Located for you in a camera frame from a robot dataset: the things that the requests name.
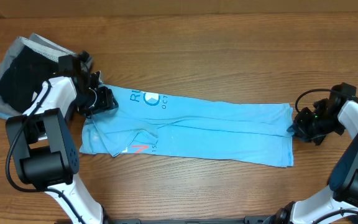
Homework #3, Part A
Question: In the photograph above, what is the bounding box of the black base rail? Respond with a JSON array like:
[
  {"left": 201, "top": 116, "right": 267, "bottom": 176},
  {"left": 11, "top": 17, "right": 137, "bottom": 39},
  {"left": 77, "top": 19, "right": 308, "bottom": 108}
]
[{"left": 106, "top": 215, "right": 271, "bottom": 224}]

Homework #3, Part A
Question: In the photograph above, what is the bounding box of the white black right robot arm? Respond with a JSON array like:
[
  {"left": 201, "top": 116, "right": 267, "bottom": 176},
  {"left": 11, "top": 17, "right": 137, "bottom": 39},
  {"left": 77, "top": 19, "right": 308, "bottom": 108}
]
[{"left": 264, "top": 83, "right": 358, "bottom": 224}]

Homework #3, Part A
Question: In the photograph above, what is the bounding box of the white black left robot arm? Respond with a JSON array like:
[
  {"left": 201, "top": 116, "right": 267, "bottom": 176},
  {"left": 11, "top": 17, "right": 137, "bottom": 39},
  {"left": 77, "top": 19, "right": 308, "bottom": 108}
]
[{"left": 5, "top": 51, "right": 119, "bottom": 223}]

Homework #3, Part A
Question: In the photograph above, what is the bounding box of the light blue printed t-shirt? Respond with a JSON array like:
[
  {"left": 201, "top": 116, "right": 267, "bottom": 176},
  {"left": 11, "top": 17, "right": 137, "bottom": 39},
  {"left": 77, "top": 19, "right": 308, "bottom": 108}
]
[{"left": 80, "top": 86, "right": 294, "bottom": 167}]

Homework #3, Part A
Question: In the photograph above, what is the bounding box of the dark folded garment in pile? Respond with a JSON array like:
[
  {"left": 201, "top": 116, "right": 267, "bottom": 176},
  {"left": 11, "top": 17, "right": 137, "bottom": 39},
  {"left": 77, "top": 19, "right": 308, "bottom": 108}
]
[{"left": 0, "top": 46, "right": 58, "bottom": 113}]

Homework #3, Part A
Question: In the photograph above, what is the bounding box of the grey folded garment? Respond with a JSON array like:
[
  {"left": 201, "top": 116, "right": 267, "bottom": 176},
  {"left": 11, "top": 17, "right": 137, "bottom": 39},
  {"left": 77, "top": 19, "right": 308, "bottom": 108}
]
[{"left": 0, "top": 33, "right": 93, "bottom": 119}]

